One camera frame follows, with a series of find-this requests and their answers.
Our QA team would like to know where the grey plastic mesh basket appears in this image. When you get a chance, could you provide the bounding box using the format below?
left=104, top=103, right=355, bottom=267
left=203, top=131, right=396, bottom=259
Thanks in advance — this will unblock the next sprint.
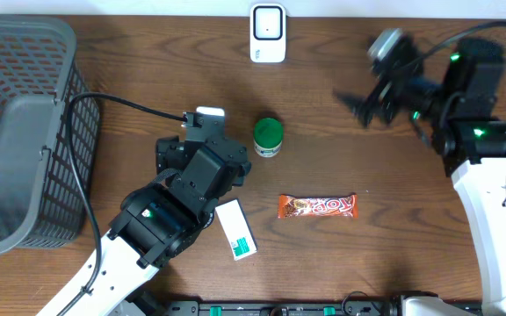
left=0, top=15, right=100, bottom=254

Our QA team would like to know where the left black cable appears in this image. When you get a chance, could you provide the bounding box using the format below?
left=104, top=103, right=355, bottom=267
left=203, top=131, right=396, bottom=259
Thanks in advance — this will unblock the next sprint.
left=54, top=91, right=188, bottom=316

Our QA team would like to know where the white medicine box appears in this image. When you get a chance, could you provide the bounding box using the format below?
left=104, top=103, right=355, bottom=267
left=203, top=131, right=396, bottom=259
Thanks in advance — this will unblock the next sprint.
left=215, top=199, right=257, bottom=261

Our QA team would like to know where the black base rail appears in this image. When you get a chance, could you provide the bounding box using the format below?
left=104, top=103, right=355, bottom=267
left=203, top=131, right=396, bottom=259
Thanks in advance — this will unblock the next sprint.
left=120, top=291, right=491, bottom=316

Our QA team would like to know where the orange chocolate bar wrapper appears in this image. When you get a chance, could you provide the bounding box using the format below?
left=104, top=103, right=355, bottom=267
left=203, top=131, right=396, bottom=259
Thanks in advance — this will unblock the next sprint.
left=278, top=194, right=358, bottom=219

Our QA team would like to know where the green-lidded white jar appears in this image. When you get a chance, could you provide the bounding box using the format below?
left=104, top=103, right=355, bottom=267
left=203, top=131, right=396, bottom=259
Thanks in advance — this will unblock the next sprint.
left=253, top=118, right=284, bottom=158

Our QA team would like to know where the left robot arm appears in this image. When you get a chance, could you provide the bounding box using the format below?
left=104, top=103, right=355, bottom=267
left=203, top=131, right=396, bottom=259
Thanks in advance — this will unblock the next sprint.
left=40, top=135, right=250, bottom=315

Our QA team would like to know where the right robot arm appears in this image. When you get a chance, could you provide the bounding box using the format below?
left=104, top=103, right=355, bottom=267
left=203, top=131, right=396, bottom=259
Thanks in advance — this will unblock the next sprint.
left=339, top=29, right=506, bottom=315

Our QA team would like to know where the white barcode scanner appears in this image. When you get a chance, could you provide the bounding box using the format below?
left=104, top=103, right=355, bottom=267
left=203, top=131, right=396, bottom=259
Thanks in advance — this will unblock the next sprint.
left=249, top=4, right=286, bottom=63

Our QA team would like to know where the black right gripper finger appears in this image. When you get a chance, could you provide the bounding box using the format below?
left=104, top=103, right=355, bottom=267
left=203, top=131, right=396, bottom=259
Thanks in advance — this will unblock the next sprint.
left=358, top=83, right=394, bottom=128
left=333, top=91, right=365, bottom=115

